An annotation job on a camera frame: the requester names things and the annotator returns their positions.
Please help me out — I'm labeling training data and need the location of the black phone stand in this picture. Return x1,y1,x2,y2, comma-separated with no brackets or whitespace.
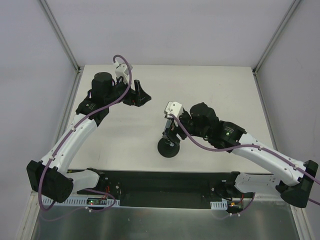
157,138,180,158

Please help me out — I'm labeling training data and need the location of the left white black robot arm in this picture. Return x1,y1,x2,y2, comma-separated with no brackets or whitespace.
26,72,152,203

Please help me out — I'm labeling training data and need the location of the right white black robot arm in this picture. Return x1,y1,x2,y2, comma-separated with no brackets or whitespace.
158,101,320,209

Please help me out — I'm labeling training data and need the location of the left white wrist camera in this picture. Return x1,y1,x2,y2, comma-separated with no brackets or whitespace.
113,61,133,85

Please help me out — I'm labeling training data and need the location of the left aluminium frame post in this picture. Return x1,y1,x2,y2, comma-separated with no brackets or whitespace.
38,0,85,74

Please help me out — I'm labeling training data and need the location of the aluminium frame post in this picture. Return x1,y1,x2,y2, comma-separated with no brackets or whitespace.
38,0,85,74
252,0,303,76

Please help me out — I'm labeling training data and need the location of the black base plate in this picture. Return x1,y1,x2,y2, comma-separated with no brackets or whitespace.
94,170,254,209

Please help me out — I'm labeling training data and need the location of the right white cable duct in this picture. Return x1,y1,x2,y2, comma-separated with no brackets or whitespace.
210,199,228,211

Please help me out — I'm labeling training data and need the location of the white cable duct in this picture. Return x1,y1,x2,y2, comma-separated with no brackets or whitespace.
210,199,228,211
54,196,120,208

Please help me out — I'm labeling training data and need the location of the left white cable duct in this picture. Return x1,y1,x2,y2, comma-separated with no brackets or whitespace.
54,196,120,208

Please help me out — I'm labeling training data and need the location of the right aluminium frame post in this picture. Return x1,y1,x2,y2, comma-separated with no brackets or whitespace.
252,0,303,76

